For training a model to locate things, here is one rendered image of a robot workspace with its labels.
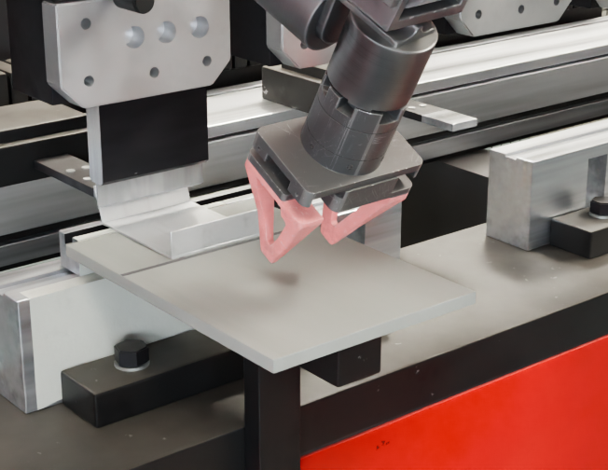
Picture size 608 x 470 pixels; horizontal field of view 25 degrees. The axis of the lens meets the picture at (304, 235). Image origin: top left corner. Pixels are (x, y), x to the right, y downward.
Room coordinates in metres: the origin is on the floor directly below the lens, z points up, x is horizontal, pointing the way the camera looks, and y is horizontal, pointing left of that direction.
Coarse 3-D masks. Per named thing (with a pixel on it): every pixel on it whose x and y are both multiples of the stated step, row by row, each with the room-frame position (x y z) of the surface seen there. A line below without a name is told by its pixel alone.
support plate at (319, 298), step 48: (96, 240) 0.98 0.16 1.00; (144, 288) 0.89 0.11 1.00; (192, 288) 0.89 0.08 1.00; (240, 288) 0.89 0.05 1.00; (288, 288) 0.89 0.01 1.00; (336, 288) 0.89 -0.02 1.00; (384, 288) 0.89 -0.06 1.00; (432, 288) 0.89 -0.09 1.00; (240, 336) 0.81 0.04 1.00; (288, 336) 0.81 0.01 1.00; (336, 336) 0.81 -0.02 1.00
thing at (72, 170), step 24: (0, 120) 1.20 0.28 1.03; (24, 120) 1.20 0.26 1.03; (48, 120) 1.20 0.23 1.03; (72, 120) 1.22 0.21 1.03; (0, 144) 1.17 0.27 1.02; (24, 144) 1.18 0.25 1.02; (48, 144) 1.19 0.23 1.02; (72, 144) 1.20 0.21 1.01; (0, 168) 1.16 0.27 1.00; (24, 168) 1.17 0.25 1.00; (48, 168) 1.16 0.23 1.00; (72, 168) 1.15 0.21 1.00
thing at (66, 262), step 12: (216, 192) 1.10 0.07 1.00; (228, 192) 1.10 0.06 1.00; (240, 192) 1.11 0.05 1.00; (252, 192) 1.12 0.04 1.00; (204, 204) 1.08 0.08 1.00; (276, 204) 1.11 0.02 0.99; (72, 228) 1.01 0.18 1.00; (84, 228) 1.01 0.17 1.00; (96, 228) 1.02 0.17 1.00; (60, 240) 1.01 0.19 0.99; (72, 240) 0.99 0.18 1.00; (72, 264) 0.99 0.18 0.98
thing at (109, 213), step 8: (168, 192) 1.06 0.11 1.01; (176, 192) 1.07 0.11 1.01; (184, 192) 1.07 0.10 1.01; (128, 200) 1.04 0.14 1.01; (136, 200) 1.04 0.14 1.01; (144, 200) 1.05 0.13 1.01; (152, 200) 1.05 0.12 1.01; (160, 200) 1.06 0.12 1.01; (168, 200) 1.06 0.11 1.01; (176, 200) 1.07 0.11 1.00; (184, 200) 1.07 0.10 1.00; (104, 208) 1.02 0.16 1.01; (112, 208) 1.03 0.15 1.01; (120, 208) 1.03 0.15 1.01; (128, 208) 1.04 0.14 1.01; (136, 208) 1.04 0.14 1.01; (144, 208) 1.04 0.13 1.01; (152, 208) 1.05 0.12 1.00; (104, 216) 1.02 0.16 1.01; (112, 216) 1.03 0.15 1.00; (120, 216) 1.03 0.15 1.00
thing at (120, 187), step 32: (160, 96) 1.04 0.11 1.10; (192, 96) 1.06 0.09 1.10; (96, 128) 1.01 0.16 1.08; (128, 128) 1.02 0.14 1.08; (160, 128) 1.04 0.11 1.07; (192, 128) 1.06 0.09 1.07; (96, 160) 1.01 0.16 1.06; (128, 160) 1.02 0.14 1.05; (160, 160) 1.04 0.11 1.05; (192, 160) 1.06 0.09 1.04; (96, 192) 1.01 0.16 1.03; (128, 192) 1.03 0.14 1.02; (160, 192) 1.05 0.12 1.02
